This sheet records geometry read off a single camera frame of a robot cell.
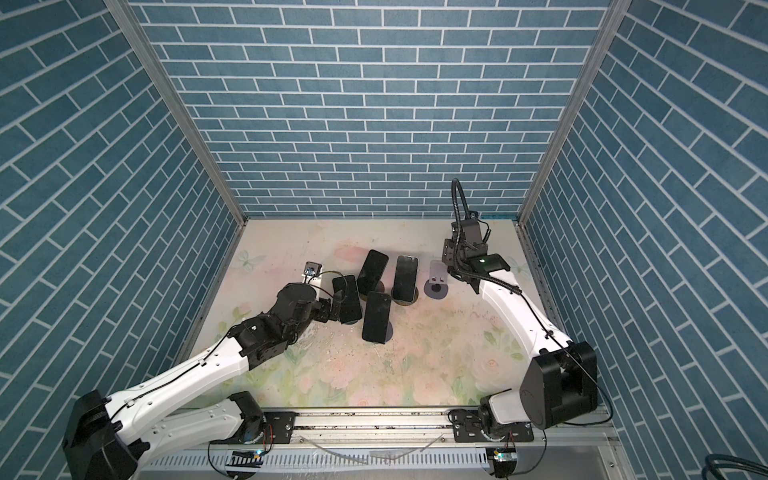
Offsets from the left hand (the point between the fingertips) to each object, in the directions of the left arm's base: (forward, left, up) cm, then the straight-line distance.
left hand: (328, 289), depth 79 cm
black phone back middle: (+14, -10, -12) cm, 21 cm away
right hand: (+12, -37, +4) cm, 39 cm away
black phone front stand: (-3, -13, -10) cm, 17 cm away
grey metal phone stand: (+10, -32, -15) cm, 37 cm away
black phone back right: (+10, -21, -10) cm, 25 cm away
